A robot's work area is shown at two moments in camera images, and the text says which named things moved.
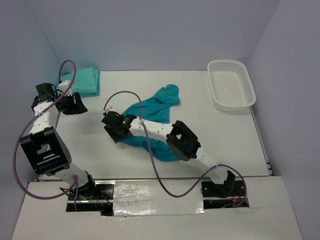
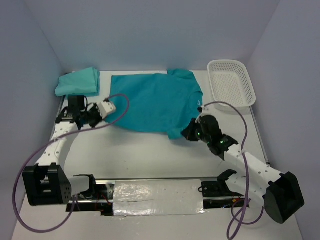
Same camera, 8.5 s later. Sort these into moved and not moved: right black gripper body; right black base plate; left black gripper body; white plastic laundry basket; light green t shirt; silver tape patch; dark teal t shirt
Moved: left black gripper body; dark teal t shirt; right black gripper body
Not moved: light green t shirt; right black base plate; white plastic laundry basket; silver tape patch
